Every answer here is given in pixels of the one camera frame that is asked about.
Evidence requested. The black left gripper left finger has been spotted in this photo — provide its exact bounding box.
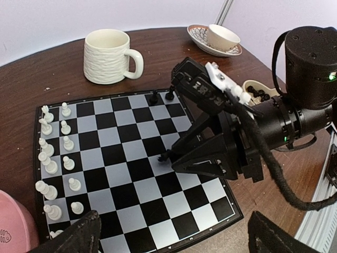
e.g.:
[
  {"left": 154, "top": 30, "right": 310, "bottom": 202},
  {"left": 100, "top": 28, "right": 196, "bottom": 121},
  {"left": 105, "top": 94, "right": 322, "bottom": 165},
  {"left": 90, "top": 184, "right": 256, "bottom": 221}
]
[{"left": 30, "top": 210, "right": 102, "bottom": 253}]

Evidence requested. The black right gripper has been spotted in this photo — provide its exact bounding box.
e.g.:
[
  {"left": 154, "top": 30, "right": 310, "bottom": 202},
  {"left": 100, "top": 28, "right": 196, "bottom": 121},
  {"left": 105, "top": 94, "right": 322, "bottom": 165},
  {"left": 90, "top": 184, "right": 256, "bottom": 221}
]
[{"left": 170, "top": 111, "right": 263, "bottom": 182}]

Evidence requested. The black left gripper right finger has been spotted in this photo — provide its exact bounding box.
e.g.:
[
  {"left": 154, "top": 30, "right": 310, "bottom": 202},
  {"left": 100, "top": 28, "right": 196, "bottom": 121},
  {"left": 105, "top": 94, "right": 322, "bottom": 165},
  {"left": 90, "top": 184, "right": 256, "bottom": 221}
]
[{"left": 248, "top": 211, "right": 317, "bottom": 253}]

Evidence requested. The black chess piece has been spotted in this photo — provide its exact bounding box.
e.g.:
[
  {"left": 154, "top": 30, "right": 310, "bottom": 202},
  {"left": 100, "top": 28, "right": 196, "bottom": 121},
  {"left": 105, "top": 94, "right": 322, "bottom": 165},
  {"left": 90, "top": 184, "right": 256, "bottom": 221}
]
[{"left": 158, "top": 150, "right": 172, "bottom": 162}]

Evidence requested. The black chess pawn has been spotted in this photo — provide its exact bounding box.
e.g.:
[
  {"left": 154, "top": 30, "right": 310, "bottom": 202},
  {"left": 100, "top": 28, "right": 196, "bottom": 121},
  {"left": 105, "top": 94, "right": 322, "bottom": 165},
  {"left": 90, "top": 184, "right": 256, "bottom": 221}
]
[
  {"left": 149, "top": 90, "right": 158, "bottom": 105},
  {"left": 165, "top": 85, "right": 175, "bottom": 101}
]

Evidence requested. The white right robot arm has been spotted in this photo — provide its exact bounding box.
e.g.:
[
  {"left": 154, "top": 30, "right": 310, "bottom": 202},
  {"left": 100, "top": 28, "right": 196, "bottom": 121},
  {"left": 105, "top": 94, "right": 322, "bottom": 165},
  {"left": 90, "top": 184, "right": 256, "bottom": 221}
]
[{"left": 160, "top": 26, "right": 336, "bottom": 182}]

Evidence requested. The white chess pawn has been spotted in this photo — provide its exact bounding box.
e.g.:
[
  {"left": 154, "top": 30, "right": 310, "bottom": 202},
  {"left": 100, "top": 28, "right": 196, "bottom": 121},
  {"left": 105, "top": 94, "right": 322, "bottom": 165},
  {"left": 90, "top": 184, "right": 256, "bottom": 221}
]
[
  {"left": 63, "top": 136, "right": 74, "bottom": 151},
  {"left": 61, "top": 120, "right": 71, "bottom": 135},
  {"left": 71, "top": 202, "right": 84, "bottom": 215},
  {"left": 63, "top": 156, "right": 75, "bottom": 171},
  {"left": 61, "top": 102, "right": 71, "bottom": 117},
  {"left": 68, "top": 178, "right": 81, "bottom": 191}
]

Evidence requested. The white chess knight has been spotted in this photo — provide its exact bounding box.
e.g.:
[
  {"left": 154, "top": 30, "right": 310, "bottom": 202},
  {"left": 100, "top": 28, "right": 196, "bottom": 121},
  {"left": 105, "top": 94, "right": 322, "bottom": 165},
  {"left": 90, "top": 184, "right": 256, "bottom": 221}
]
[
  {"left": 39, "top": 118, "right": 53, "bottom": 135},
  {"left": 49, "top": 230, "right": 63, "bottom": 239}
]

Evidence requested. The white chess bishop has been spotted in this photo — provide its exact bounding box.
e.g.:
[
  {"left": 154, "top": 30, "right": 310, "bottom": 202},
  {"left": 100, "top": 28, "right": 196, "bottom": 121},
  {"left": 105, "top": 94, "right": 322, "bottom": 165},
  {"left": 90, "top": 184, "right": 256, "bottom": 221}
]
[
  {"left": 39, "top": 138, "right": 54, "bottom": 157},
  {"left": 43, "top": 205, "right": 62, "bottom": 221}
]

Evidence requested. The white chess king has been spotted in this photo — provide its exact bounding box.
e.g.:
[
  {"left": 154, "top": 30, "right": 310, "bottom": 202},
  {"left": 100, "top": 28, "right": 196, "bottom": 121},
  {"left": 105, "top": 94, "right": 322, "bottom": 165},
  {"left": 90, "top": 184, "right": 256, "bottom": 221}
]
[{"left": 35, "top": 180, "right": 58, "bottom": 200}]

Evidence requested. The cream bowl of black pieces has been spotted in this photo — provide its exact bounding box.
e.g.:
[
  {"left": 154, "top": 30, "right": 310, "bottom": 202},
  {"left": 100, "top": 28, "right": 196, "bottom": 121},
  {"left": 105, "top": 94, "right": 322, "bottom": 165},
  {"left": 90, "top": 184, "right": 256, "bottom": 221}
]
[{"left": 242, "top": 80, "right": 279, "bottom": 106}]

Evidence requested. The white chess queen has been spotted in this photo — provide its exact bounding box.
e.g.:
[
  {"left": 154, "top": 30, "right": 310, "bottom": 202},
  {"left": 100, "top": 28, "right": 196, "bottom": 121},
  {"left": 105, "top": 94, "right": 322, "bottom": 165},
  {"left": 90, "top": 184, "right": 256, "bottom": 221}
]
[{"left": 38, "top": 151, "right": 58, "bottom": 174}]

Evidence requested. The white chess rook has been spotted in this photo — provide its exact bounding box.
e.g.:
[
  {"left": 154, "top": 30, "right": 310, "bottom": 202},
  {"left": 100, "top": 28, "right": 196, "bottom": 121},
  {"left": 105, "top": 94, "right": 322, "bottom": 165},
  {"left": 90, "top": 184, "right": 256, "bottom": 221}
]
[{"left": 42, "top": 105, "right": 54, "bottom": 123}]

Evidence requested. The pink bowl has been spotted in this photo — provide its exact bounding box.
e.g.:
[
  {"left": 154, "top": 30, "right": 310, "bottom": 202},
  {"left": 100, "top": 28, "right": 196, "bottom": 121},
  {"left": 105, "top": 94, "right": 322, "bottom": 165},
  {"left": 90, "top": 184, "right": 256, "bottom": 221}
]
[{"left": 1, "top": 190, "right": 39, "bottom": 252}]

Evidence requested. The black and white chessboard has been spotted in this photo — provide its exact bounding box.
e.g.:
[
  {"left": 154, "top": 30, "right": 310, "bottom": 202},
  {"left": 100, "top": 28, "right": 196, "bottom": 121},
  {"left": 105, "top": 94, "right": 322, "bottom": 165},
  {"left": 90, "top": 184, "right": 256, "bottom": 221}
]
[{"left": 33, "top": 90, "right": 243, "bottom": 252}]

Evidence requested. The white ceramic cup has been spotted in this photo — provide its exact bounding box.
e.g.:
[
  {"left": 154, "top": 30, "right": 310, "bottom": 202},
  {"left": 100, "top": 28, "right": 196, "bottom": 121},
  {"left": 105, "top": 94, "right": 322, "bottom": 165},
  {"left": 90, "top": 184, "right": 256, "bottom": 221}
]
[{"left": 207, "top": 24, "right": 241, "bottom": 52}]

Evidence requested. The floral patterned saucer plate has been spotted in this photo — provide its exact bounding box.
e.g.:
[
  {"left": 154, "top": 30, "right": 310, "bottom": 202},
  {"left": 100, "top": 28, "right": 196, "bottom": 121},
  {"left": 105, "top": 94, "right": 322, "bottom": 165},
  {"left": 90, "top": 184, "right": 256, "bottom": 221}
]
[{"left": 187, "top": 24, "right": 242, "bottom": 57}]

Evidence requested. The white ribbed ceramic mug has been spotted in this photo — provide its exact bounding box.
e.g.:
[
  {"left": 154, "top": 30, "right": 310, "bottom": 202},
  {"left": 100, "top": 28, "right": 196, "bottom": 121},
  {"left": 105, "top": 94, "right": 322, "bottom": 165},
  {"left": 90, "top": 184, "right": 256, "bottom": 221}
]
[{"left": 83, "top": 28, "right": 144, "bottom": 85}]

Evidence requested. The aluminium front rail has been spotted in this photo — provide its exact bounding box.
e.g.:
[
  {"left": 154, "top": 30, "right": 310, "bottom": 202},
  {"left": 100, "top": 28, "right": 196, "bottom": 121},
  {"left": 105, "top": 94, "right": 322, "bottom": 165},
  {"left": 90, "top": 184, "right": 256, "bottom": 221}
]
[{"left": 295, "top": 124, "right": 336, "bottom": 252}]

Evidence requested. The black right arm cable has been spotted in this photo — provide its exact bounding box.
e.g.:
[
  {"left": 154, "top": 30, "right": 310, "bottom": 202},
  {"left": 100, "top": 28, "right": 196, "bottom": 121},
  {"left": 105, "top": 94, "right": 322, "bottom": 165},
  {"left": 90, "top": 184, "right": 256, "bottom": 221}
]
[{"left": 229, "top": 28, "right": 337, "bottom": 211}]

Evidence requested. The aluminium frame post right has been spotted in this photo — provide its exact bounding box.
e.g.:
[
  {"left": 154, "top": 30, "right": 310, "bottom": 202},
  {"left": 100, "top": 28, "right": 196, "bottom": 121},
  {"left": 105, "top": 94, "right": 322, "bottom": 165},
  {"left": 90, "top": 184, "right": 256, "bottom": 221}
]
[{"left": 215, "top": 0, "right": 235, "bottom": 25}]

